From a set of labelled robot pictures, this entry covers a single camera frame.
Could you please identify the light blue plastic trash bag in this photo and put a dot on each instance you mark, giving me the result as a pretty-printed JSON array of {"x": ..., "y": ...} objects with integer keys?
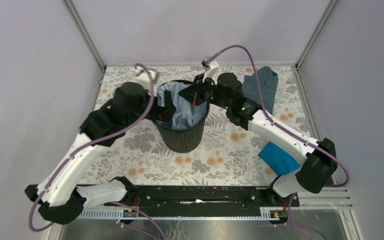
[{"x": 185, "y": 115}]

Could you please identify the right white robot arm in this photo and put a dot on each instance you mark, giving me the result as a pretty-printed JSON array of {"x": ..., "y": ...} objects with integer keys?
[{"x": 315, "y": 159}]

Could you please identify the floral patterned table mat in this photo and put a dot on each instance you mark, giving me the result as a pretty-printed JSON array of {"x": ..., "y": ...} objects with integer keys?
[{"x": 227, "y": 154}]

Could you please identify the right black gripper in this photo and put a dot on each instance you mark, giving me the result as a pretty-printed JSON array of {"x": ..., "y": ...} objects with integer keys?
[{"x": 193, "y": 93}]

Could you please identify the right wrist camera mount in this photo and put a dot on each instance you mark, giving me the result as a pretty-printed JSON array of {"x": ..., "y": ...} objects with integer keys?
[{"x": 210, "y": 67}]

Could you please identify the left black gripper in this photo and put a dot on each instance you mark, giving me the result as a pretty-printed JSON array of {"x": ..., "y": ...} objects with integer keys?
[{"x": 165, "y": 113}]

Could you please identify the white slotted cable duct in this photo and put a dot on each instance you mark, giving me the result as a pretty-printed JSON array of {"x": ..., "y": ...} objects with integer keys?
[{"x": 183, "y": 213}]

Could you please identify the grey-blue crumpled cloth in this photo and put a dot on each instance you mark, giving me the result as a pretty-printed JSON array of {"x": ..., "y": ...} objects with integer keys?
[{"x": 268, "y": 81}]

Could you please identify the bright blue folded cloth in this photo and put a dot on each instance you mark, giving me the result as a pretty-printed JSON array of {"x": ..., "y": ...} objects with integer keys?
[{"x": 278, "y": 160}]

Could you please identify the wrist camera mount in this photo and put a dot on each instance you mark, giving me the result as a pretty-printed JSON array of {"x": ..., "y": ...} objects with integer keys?
[
  {"x": 147, "y": 78},
  {"x": 210, "y": 67}
]

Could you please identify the black plastic trash bin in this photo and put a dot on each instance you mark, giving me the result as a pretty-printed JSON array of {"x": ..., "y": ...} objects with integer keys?
[{"x": 183, "y": 141}]

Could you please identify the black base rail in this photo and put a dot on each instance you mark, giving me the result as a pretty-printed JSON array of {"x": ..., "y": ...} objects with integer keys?
[{"x": 152, "y": 196}]

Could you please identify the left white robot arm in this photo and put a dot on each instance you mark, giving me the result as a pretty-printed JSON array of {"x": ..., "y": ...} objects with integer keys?
[{"x": 59, "y": 198}]

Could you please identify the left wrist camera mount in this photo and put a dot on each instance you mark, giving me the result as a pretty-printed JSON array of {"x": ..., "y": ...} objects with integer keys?
[{"x": 147, "y": 78}]

